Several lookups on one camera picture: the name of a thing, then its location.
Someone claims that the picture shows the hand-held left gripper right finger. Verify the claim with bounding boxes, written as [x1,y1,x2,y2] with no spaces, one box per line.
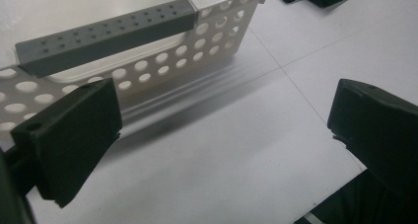
[326,78,418,205]

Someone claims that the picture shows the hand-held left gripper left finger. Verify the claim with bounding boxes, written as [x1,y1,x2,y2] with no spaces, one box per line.
[10,78,123,208]

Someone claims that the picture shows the white perforated plastic basket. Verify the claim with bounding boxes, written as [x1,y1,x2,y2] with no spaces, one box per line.
[0,0,272,151]

